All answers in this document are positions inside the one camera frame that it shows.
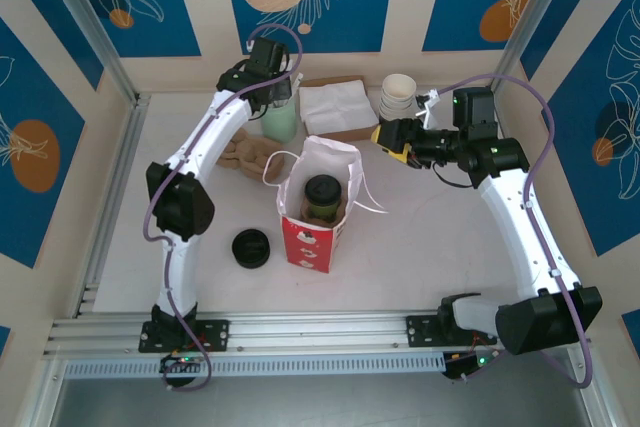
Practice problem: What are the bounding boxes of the aluminium frame post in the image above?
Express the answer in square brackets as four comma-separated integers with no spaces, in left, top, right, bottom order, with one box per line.
[34,0,140,104]
[491,0,587,96]

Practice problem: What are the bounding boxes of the small electronics board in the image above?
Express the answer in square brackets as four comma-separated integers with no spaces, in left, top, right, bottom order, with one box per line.
[159,352,204,376]
[442,350,494,382]

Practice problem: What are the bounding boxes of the slotted grey cable duct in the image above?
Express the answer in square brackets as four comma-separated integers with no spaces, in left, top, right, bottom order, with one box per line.
[62,351,446,379]

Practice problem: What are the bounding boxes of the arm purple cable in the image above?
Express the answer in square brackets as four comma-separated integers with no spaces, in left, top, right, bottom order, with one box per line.
[439,74,596,390]
[143,24,305,392]

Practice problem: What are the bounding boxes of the white paper napkins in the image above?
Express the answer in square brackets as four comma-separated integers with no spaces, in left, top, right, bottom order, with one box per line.
[299,80,380,134]

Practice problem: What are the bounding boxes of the mint green straw holder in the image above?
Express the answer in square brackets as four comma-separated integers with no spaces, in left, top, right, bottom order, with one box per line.
[260,96,300,144]

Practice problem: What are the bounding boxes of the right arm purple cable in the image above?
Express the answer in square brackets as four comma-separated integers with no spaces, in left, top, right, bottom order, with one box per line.
[439,74,596,390]

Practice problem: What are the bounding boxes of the aluminium frame beam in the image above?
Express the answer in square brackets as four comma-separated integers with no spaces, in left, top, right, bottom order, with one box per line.
[567,346,631,427]
[12,94,151,427]

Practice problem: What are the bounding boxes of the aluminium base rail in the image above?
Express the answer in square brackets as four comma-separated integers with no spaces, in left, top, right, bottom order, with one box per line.
[49,310,594,356]

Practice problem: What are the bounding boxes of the red white paper bag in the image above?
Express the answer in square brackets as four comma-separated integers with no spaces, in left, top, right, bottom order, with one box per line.
[262,135,390,276]

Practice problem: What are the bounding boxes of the black plastic cup lid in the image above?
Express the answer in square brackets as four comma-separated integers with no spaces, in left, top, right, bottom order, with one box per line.
[303,174,344,206]
[234,251,273,270]
[231,228,273,263]

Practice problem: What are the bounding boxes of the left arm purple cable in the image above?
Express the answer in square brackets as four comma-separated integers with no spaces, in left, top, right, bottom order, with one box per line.
[143,24,305,392]

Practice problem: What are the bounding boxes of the cardboard napkin box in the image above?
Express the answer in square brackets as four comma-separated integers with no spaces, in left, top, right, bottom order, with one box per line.
[298,75,380,144]

